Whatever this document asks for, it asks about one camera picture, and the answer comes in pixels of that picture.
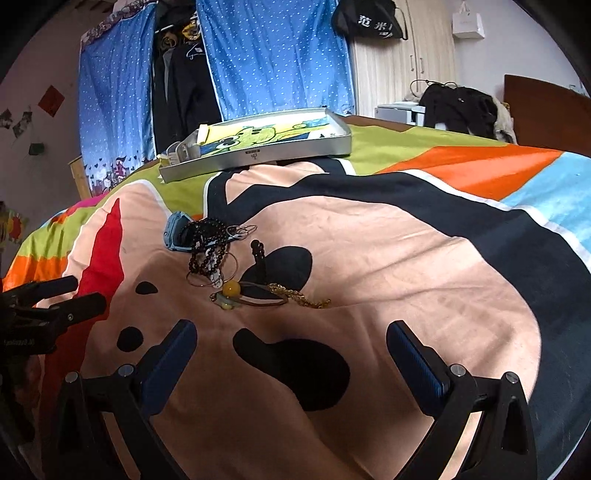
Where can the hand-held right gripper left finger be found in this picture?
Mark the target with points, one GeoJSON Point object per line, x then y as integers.
{"type": "Point", "coordinates": [170, 364]}

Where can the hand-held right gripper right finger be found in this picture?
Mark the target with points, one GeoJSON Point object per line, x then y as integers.
{"type": "Point", "coordinates": [415, 364]}

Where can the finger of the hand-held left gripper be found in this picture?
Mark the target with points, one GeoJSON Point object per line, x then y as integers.
{"type": "Point", "coordinates": [74, 310]}
{"type": "Point", "coordinates": [51, 286]}

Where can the blue watch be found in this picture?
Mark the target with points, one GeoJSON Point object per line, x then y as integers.
{"type": "Point", "coordinates": [175, 227]}

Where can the dark bead strand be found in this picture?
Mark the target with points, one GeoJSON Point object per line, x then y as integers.
{"type": "Point", "coordinates": [256, 247]}

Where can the silver tray with cartoon picture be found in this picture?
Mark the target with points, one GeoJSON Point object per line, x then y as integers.
{"type": "Point", "coordinates": [258, 134]}

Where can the colourful printed blanket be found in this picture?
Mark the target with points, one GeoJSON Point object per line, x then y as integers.
{"type": "Point", "coordinates": [369, 277]}

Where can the light wooden box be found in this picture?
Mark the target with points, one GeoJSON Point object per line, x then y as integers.
{"type": "Point", "coordinates": [79, 177]}

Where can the blue dotted curtain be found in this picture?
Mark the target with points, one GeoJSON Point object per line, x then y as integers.
{"type": "Point", "coordinates": [277, 55]}
{"type": "Point", "coordinates": [115, 92]}

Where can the cream paper piece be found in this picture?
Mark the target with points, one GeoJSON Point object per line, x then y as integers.
{"type": "Point", "coordinates": [204, 134]}

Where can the hanging dark clothes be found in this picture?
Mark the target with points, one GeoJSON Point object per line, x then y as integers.
{"type": "Point", "coordinates": [184, 92]}

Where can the white cabinet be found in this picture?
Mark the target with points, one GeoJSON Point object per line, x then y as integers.
{"type": "Point", "coordinates": [397, 113]}

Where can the black jacket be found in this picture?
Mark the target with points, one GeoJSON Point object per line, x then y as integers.
{"type": "Point", "coordinates": [457, 110]}

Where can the beige garment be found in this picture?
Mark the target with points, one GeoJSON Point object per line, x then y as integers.
{"type": "Point", "coordinates": [503, 122]}

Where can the brown wooden headboard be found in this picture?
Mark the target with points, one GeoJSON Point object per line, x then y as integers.
{"type": "Point", "coordinates": [545, 115]}

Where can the light wooden wardrobe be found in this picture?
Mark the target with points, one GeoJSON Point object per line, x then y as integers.
{"type": "Point", "coordinates": [392, 69]}

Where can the white paper bag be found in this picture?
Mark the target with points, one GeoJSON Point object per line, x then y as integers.
{"type": "Point", "coordinates": [467, 25]}

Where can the yellow cartoon wall sticker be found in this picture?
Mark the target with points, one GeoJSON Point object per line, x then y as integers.
{"type": "Point", "coordinates": [11, 224]}

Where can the small green wall ornament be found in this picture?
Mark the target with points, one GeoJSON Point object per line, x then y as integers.
{"type": "Point", "coordinates": [37, 149]}

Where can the wall photos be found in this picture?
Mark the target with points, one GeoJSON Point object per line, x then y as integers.
{"type": "Point", "coordinates": [21, 124]}

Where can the red paper wall square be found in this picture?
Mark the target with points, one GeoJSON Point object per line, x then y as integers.
{"type": "Point", "coordinates": [50, 99]}

